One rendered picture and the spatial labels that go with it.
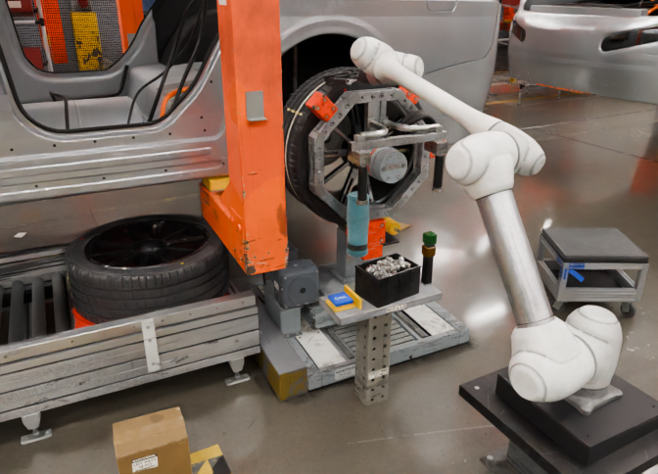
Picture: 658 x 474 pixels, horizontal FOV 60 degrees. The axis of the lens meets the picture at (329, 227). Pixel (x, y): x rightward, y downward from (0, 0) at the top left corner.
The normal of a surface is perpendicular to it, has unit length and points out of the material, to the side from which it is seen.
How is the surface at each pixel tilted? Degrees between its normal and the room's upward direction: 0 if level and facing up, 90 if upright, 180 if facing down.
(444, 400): 0
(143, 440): 0
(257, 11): 90
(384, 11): 90
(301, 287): 90
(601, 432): 2
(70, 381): 90
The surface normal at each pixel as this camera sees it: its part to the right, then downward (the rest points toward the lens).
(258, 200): 0.44, 0.35
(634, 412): 0.04, -0.92
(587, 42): -0.84, 0.14
